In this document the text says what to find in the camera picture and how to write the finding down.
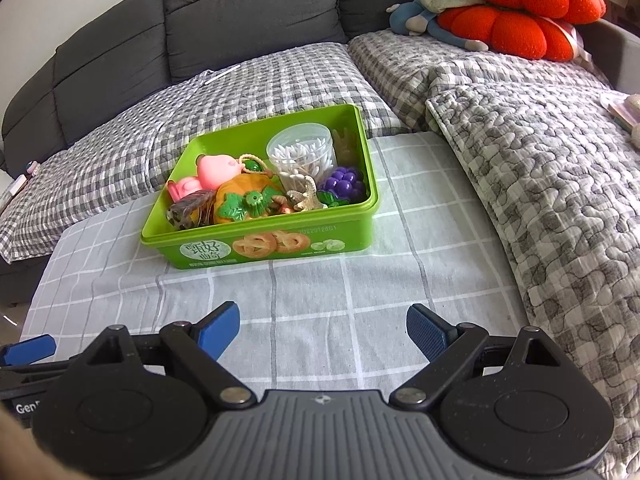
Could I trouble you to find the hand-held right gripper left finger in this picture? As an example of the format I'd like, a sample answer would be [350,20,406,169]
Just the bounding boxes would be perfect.
[65,301,257,407]

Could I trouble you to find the pink squeaky animal toy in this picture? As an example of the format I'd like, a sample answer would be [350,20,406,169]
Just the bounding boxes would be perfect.
[195,154,241,193]

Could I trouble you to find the pink ribbed plastic toy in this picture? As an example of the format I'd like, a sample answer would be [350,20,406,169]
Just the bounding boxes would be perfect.
[166,176,205,204]

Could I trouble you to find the purple toy grapes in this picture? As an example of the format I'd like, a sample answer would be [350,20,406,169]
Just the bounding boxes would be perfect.
[317,166,367,209]

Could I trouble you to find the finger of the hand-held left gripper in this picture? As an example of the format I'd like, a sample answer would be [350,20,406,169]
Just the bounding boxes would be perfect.
[0,334,57,367]

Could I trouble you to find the blue plush toy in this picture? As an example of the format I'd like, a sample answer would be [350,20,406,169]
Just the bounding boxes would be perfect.
[387,0,490,52]

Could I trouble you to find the white paper box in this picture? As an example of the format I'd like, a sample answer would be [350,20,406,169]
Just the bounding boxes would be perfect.
[0,175,29,207]

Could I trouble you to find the clear cotton swab jar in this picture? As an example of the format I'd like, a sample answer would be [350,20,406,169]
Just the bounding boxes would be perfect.
[266,123,337,193]

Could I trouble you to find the light grid pattern sheet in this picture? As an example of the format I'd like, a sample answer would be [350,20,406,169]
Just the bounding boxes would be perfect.
[20,130,531,411]

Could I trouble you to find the person's left forearm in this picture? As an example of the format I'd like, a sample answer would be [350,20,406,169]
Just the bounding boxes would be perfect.
[0,404,67,480]

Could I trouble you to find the beige toy starfish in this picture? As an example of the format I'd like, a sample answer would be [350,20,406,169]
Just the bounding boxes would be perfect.
[286,175,323,212]

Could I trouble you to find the grey gingham sofa cover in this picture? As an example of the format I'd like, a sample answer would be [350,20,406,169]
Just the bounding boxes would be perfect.
[0,40,406,263]
[347,27,612,131]

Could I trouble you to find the dark grey sofa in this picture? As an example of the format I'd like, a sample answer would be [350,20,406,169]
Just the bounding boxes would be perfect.
[0,0,640,307]

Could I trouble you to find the grey quilted patterned blanket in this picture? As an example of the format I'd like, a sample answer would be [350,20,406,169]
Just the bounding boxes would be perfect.
[425,80,640,461]

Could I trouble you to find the orange toy pumpkin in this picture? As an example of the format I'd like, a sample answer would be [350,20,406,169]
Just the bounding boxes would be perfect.
[212,172,287,226]

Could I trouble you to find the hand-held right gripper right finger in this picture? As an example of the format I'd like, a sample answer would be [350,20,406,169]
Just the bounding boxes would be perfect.
[390,304,576,407]

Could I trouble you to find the dark hair claw clip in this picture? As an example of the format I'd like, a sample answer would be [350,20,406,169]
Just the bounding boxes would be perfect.
[166,190,217,232]

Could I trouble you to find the green plastic box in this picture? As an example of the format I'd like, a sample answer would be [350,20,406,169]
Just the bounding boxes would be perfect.
[140,103,379,272]

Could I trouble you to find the white stick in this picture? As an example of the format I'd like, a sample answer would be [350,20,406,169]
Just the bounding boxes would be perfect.
[204,64,242,87]

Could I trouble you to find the pink book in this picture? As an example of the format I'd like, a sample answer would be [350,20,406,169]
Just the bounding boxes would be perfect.
[606,91,640,134]

